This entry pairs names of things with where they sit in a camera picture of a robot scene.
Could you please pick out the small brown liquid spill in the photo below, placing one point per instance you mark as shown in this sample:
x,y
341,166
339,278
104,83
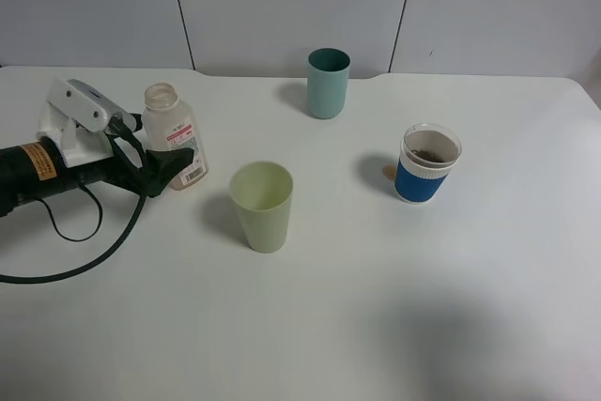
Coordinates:
x,y
389,171

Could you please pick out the blue sleeved glass cup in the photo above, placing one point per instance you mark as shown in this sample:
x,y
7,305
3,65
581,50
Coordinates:
x,y
428,153

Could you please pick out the clear drink bottle brown liquid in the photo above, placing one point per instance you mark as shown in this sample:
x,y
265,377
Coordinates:
x,y
170,124

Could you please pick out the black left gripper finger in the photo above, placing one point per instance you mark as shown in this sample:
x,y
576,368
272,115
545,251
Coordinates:
x,y
161,167

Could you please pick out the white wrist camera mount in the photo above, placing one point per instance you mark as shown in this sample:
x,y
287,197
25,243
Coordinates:
x,y
75,117

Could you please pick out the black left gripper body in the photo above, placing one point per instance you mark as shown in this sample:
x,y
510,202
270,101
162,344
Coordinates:
x,y
113,155

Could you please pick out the teal plastic cup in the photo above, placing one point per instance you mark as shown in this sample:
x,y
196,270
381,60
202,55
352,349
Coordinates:
x,y
328,72

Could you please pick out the light green plastic cup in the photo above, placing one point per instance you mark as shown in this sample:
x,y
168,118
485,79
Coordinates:
x,y
262,194

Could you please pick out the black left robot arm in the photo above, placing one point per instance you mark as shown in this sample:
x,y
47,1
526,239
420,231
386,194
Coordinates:
x,y
38,170

